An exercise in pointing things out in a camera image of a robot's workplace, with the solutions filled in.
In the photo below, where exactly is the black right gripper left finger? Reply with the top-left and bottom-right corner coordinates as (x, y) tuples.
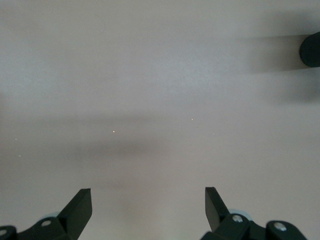
(14, 188), (93, 240)

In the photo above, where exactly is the black round object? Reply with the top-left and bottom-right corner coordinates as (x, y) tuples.
(299, 31), (320, 69)

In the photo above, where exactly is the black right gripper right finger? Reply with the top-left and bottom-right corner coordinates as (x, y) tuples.
(201, 186), (268, 240)

